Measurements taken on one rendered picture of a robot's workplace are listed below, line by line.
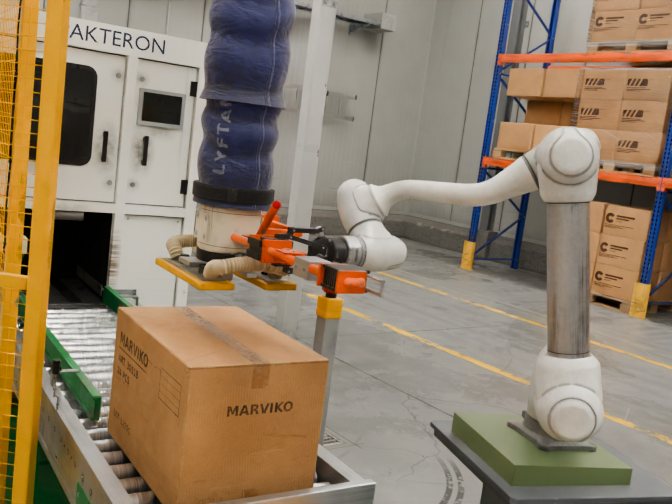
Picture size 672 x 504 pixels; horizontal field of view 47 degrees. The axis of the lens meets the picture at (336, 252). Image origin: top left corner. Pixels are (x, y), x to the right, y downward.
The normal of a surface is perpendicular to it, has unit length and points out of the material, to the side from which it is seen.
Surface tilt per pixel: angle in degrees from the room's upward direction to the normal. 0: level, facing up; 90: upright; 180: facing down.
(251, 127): 69
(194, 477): 90
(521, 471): 90
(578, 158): 84
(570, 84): 89
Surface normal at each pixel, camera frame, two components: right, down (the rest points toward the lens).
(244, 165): 0.33, -0.07
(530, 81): -0.79, -0.02
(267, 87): 0.67, 0.36
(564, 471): 0.29, 0.17
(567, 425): -0.19, 0.20
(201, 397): 0.53, 0.18
